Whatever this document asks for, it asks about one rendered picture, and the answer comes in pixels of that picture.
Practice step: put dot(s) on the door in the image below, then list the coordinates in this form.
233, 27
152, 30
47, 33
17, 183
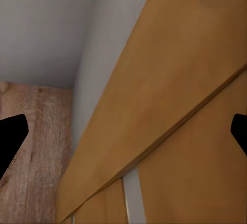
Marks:
158, 148

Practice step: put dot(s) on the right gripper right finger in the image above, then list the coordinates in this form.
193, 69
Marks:
239, 130

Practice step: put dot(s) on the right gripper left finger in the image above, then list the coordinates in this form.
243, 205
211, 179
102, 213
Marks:
13, 131

